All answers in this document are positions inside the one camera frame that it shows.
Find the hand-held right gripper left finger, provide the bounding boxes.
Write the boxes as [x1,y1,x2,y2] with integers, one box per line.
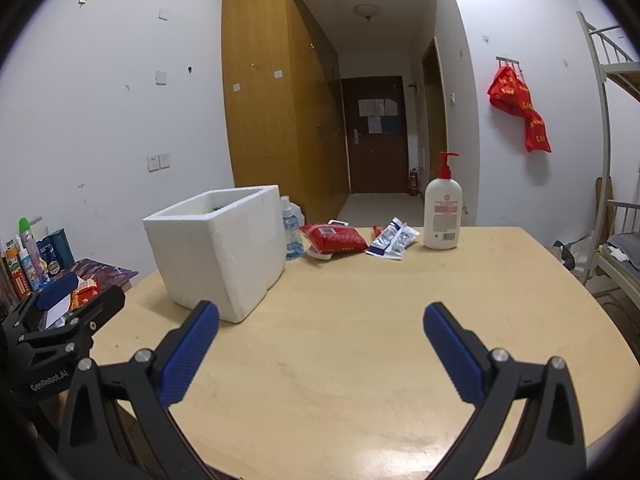
[57,300,221,480]

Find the small clear bottle blue label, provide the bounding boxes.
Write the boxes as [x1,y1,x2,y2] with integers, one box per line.
[280,196,305,261]

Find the grey pillow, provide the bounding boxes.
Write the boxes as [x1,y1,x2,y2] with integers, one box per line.
[607,232,640,263]

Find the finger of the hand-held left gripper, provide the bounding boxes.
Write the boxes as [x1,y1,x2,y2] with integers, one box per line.
[20,286,126,353]
[2,274,81,328]

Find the metal bunk bed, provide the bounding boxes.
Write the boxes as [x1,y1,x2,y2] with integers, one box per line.
[577,10,640,311]

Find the white flat case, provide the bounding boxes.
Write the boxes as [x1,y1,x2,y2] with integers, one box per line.
[306,219,351,261]

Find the blue white foil packet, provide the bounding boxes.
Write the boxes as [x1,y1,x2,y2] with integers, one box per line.
[365,217,421,262]

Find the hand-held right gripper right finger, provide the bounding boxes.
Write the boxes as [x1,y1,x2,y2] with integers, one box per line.
[422,301,587,480]

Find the dark brown door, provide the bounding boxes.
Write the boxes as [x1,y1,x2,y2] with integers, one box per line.
[341,76,410,194]

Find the light wooden side door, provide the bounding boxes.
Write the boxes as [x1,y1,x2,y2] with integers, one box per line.
[421,37,448,186]

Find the red bag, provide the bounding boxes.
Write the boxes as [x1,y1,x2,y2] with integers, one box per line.
[488,66,536,116]
[523,109,552,154]

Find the colourful printed mat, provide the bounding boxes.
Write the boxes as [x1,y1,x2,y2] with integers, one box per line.
[65,258,139,306]

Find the orange snack packet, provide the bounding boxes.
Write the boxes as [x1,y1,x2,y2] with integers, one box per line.
[70,279,101,311]

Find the white foam box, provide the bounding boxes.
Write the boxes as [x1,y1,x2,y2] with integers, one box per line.
[142,185,287,323]

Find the row of toiletry bottles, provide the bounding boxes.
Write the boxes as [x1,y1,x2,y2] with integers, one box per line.
[0,217,76,301]

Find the wooden wardrobe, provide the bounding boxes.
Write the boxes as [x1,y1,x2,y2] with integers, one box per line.
[221,0,351,221]

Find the white card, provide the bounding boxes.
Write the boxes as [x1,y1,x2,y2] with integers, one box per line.
[47,295,73,326]

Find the papers on door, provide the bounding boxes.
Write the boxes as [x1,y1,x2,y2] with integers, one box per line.
[357,98,398,135]

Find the white lotion pump bottle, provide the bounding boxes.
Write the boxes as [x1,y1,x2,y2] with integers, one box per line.
[423,152,462,251]

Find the black bag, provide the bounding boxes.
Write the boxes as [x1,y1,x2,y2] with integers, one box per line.
[552,240,581,273]

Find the wooden board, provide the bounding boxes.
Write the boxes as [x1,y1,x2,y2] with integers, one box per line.
[594,176,615,241]

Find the red wet wipes packet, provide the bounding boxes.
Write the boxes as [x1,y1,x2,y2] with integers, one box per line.
[299,223,367,256]

